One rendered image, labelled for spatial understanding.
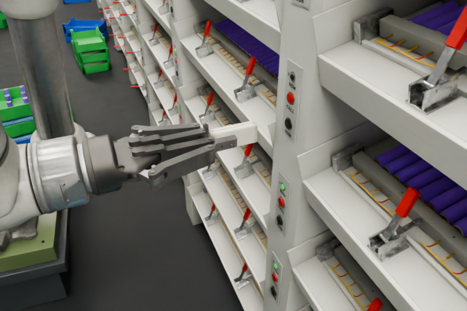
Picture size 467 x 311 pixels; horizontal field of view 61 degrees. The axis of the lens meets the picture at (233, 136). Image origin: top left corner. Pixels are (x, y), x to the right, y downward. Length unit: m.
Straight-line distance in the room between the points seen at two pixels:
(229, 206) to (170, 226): 0.51
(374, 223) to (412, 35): 0.24
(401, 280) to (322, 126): 0.22
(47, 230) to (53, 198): 0.84
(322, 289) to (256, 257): 0.33
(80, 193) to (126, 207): 1.22
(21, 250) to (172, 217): 0.59
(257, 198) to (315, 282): 0.23
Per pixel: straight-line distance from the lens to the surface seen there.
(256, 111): 0.77
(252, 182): 0.91
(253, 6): 0.71
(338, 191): 0.59
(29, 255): 1.31
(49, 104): 1.13
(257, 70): 0.86
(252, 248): 1.03
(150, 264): 1.50
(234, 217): 1.11
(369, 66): 0.47
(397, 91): 0.43
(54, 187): 0.50
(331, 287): 0.73
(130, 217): 1.68
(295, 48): 0.56
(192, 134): 0.55
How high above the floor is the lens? 1.13
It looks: 33 degrees down
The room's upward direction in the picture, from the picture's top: straight up
